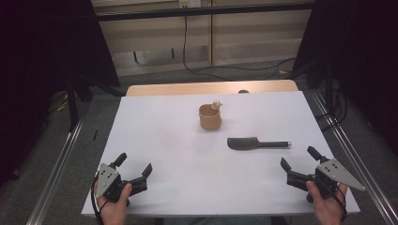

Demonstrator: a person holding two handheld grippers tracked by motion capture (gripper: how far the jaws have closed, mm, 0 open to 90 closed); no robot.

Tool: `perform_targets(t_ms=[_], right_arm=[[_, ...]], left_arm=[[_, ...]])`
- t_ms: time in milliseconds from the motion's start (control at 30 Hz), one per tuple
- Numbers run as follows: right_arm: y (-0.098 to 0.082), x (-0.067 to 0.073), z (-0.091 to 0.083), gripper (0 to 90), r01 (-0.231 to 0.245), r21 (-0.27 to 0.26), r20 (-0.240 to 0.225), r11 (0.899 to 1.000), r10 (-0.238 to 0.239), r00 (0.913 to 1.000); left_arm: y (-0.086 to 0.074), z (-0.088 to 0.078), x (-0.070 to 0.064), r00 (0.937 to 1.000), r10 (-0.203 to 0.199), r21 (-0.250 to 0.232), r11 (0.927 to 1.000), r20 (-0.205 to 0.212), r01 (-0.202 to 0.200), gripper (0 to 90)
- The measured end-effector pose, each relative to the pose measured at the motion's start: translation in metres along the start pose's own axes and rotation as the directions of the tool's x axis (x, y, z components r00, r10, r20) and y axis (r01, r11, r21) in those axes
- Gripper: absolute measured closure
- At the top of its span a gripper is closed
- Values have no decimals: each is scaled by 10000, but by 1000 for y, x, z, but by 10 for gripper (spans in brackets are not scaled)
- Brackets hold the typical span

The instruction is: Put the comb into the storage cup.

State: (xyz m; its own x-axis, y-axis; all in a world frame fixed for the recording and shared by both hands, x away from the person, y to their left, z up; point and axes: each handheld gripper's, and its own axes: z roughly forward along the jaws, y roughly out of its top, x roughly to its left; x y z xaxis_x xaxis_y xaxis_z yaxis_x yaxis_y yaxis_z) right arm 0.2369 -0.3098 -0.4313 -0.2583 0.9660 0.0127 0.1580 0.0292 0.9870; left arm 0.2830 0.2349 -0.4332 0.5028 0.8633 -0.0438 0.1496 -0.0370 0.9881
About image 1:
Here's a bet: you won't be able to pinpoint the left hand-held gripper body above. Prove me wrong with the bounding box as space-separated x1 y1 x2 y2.
94 162 132 203

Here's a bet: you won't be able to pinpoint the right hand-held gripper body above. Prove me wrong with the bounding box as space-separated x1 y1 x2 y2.
306 157 367 204

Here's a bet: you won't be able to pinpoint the black spatula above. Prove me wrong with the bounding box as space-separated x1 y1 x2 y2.
226 136 292 151

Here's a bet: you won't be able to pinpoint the tan cup with small figure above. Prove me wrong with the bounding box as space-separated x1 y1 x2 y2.
198 99 223 131

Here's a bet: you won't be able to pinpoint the person's left hand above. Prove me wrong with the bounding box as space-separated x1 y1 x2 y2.
95 182 133 225

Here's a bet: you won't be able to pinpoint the person's right hand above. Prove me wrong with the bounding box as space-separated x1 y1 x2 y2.
305 180 349 225

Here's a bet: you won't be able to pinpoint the black metal stand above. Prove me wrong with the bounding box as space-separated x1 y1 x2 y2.
304 59 336 108
66 74 127 133

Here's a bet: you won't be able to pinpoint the wooden table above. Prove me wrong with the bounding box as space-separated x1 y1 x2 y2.
125 79 299 98

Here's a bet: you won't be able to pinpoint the black curtain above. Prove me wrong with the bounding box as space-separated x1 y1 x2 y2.
0 0 122 188
292 0 398 155

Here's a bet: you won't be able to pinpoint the left hand-held gripper cable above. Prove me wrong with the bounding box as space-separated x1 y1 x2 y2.
90 174 109 225

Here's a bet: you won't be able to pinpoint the hand-held gripper cable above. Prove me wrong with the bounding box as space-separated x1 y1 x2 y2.
90 174 109 225
323 178 349 221

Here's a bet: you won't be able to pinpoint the right hand-held gripper cable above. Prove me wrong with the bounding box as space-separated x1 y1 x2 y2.
323 178 349 221

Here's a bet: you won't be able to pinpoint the aluminium rail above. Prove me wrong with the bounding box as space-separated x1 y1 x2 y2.
25 102 92 225
309 90 398 225

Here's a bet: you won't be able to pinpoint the black floor cables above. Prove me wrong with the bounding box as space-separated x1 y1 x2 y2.
314 82 349 132

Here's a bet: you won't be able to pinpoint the long black wall cable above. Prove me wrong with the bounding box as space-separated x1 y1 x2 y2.
182 6 298 82

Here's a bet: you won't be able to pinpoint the white wall socket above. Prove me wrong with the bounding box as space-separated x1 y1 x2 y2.
178 0 202 8

